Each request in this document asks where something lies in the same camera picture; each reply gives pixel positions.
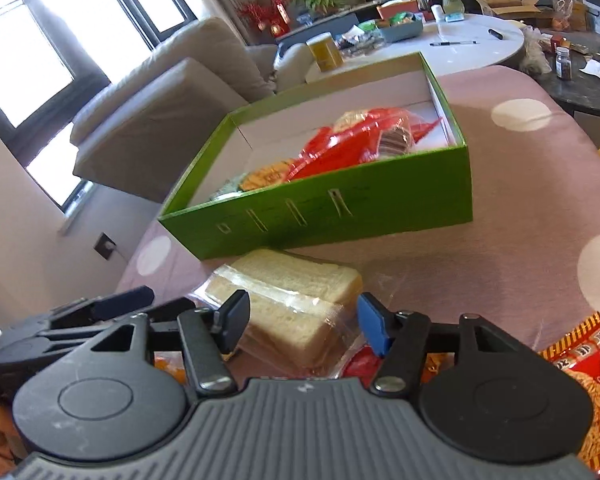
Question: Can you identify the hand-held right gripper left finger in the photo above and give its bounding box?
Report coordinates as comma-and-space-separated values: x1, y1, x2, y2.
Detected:
87, 289, 251, 394

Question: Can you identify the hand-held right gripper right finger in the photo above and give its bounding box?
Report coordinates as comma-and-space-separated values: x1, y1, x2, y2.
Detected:
356, 292, 521, 394

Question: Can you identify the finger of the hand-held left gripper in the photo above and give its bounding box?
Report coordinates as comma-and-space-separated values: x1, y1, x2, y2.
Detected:
149, 297, 202, 324
49, 286, 155, 319

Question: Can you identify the orange cracker packet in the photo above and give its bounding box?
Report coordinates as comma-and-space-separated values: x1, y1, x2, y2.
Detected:
152, 352, 188, 386

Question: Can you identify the sliced bread packet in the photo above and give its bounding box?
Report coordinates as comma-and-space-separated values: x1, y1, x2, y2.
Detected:
190, 249, 366, 380

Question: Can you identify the green cardboard box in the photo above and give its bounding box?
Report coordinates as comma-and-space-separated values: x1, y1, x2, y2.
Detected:
157, 51, 474, 261

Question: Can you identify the red patterned crisp packet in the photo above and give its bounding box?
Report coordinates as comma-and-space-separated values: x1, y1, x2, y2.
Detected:
539, 312, 600, 479

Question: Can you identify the pale green snack packet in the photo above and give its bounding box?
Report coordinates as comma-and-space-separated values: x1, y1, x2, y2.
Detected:
209, 174, 246, 202

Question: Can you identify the small orange snack packet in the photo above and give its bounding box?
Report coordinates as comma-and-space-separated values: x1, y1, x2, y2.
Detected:
240, 156, 298, 193

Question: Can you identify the large red snack packet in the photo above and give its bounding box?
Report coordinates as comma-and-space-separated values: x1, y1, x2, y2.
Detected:
287, 106, 443, 182

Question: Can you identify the beige sofa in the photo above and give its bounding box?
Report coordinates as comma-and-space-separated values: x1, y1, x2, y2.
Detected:
70, 16, 316, 206

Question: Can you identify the window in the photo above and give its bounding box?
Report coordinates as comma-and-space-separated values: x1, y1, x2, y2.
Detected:
0, 0, 197, 211

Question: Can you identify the white round table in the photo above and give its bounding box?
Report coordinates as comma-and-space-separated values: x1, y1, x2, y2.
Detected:
305, 12, 526, 86

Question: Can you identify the yellow can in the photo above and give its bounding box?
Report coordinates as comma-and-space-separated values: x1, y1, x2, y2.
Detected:
306, 32, 345, 72

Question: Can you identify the blue plastic basket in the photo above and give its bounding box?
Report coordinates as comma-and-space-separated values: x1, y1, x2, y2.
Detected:
377, 15, 425, 43

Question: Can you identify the dark round table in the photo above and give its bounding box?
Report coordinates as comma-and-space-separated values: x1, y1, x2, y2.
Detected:
530, 30, 600, 121

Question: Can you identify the pink storage box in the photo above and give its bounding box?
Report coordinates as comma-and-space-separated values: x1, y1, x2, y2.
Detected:
376, 2, 421, 21

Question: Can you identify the red flower decoration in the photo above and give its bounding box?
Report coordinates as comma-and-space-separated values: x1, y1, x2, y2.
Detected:
236, 0, 294, 37

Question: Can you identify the white plastic bag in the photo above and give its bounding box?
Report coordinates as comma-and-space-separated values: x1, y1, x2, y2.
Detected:
520, 25, 554, 77

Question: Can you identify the small glass jar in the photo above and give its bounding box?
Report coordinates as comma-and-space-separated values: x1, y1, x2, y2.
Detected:
555, 46, 573, 81

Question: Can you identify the open cardboard box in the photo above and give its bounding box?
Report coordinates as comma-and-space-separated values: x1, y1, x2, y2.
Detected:
472, 0, 543, 18

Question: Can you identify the plastic bag with fruit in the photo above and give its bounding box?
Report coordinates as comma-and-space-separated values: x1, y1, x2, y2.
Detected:
550, 0, 576, 31

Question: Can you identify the wall socket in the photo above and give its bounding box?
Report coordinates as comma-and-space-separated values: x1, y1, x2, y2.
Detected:
94, 232, 117, 261

